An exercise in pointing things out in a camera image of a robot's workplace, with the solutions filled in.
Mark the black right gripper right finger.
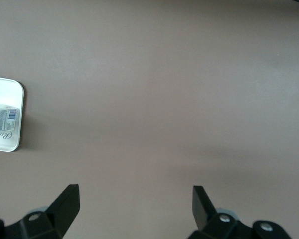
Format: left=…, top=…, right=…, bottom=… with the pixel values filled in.
left=188, top=185, right=253, bottom=239

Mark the cream tray with rabbit print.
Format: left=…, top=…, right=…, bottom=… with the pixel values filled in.
left=0, top=75, right=24, bottom=153

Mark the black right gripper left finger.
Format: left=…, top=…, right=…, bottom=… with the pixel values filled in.
left=3, top=184, right=81, bottom=239

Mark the blue milk carton green cap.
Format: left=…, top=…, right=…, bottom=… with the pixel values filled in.
left=0, top=102, right=18, bottom=136

